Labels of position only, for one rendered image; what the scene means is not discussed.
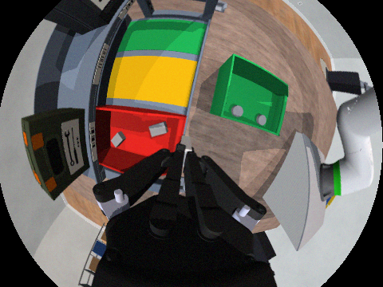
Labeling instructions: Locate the green bin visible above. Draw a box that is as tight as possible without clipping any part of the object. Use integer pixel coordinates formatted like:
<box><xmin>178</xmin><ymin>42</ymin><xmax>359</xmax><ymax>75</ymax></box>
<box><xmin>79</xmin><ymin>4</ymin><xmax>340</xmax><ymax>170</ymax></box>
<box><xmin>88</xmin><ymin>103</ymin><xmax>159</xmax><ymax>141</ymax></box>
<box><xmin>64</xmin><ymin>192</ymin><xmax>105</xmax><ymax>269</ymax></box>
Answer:
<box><xmin>210</xmin><ymin>53</ymin><xmax>289</xmax><ymax>136</ymax></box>

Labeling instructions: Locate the red bin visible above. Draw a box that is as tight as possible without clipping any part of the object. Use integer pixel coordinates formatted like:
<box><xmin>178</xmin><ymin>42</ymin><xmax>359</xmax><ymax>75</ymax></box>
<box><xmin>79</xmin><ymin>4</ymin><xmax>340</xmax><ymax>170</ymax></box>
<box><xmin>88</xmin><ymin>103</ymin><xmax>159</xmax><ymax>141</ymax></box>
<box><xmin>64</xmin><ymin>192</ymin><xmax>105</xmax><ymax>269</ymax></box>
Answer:
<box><xmin>96</xmin><ymin>105</ymin><xmax>187</xmax><ymax>173</ymax></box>

